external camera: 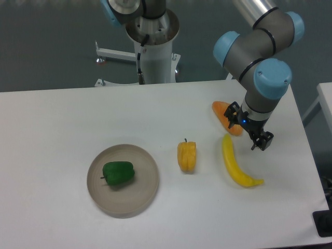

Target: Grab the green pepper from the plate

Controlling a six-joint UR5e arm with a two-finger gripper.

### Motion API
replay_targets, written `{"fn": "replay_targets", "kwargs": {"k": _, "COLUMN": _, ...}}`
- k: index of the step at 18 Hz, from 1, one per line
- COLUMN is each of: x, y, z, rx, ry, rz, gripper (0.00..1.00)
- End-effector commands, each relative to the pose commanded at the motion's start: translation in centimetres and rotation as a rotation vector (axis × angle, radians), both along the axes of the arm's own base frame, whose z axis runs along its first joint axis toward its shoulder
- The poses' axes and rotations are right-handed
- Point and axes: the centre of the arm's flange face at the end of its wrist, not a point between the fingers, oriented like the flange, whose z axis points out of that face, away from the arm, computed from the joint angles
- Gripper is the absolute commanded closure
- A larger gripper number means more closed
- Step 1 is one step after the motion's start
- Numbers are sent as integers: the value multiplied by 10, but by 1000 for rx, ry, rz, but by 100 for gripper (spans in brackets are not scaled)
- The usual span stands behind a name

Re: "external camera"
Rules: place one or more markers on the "yellow banana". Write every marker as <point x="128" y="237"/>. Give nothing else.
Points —
<point x="232" y="167"/>

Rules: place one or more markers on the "green bell pepper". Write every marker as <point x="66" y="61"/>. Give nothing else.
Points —
<point x="118" y="172"/>

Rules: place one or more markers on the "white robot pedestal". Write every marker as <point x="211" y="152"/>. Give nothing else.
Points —
<point x="156" y="63"/>

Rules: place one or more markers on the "yellow bell pepper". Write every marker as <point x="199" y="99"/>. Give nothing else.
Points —
<point x="187" y="156"/>

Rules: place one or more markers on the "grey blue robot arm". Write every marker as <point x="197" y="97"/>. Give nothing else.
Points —
<point x="250" y="60"/>

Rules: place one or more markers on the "orange carrot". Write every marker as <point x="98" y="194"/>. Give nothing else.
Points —
<point x="219" y="109"/>

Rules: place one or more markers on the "black clamp at table edge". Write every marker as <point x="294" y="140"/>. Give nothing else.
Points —
<point x="322" y="220"/>

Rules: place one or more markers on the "white side table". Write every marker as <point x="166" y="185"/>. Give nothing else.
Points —
<point x="321" y="103"/>

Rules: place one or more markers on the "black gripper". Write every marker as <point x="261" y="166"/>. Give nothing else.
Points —
<point x="249" y="122"/>

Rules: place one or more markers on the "beige round plate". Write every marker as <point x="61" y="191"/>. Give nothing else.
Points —
<point x="130" y="198"/>

